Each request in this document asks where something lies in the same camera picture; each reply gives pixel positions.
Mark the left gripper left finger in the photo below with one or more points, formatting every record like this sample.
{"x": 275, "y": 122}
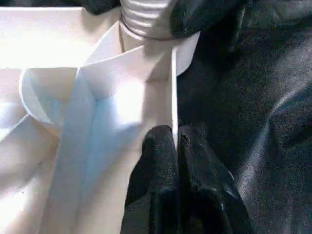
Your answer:
{"x": 156, "y": 190}

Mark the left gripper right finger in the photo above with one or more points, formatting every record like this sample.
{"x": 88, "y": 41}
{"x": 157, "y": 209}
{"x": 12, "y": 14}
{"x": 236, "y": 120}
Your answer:
{"x": 209, "y": 195}

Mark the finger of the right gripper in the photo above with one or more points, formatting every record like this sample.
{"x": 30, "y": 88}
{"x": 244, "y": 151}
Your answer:
{"x": 204, "y": 17}
{"x": 100, "y": 6}

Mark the white plastic table leg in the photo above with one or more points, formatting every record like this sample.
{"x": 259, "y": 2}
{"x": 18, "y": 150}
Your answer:
{"x": 146, "y": 19}

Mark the white plastic table top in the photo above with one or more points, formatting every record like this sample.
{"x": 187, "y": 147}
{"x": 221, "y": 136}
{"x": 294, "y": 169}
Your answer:
{"x": 48, "y": 44}

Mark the black plastic mat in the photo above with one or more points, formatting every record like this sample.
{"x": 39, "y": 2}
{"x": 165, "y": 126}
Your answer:
{"x": 253, "y": 122}

